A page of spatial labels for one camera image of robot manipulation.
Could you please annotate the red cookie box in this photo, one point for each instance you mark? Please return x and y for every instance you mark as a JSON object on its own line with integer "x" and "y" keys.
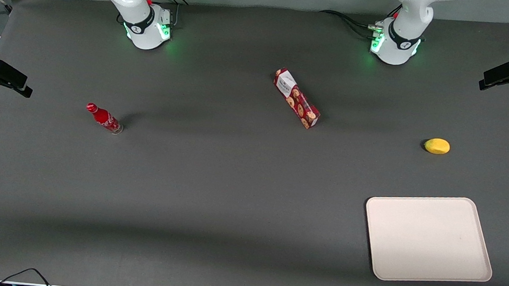
{"x": 296, "y": 98}

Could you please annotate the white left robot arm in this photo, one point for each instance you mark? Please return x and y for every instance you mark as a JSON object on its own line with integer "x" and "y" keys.
{"x": 406, "y": 18}

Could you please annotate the white plastic tray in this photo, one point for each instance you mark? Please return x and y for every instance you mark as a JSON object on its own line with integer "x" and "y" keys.
{"x": 426, "y": 238}

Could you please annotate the red cola bottle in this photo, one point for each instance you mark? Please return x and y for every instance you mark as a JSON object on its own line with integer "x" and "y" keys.
{"x": 103, "y": 118}

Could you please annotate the yellow lemon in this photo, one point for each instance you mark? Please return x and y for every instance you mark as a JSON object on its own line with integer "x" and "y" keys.
{"x": 437, "y": 146}

